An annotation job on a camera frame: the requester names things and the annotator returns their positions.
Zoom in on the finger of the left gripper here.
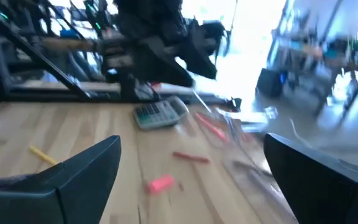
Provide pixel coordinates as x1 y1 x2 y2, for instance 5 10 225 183
178 26 219 80
135 35 195 88

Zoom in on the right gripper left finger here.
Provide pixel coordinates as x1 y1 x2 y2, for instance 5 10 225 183
0 135 122 224

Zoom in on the yellow pencil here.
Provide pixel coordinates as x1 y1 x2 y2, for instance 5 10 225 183
29 145 58 166

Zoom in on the pink eraser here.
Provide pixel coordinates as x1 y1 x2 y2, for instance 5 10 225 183
146 174 176 195

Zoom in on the wooden background table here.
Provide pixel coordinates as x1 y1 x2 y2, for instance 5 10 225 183
42 37 102 52

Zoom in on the black aluminium frame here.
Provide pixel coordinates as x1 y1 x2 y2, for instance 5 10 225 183
0 0 242 113

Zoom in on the red crayon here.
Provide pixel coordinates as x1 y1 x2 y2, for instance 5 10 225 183
172 151 211 164

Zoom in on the clear plastic bin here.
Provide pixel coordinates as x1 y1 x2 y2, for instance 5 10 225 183
194 102 270 175

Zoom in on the cluttered background workbench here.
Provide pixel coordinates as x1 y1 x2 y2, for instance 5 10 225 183
272 30 358 82

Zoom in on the grey desk calculator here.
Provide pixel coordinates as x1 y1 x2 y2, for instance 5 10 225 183
132 95 190 131

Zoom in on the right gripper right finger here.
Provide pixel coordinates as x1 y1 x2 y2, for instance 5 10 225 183
263 133 358 224

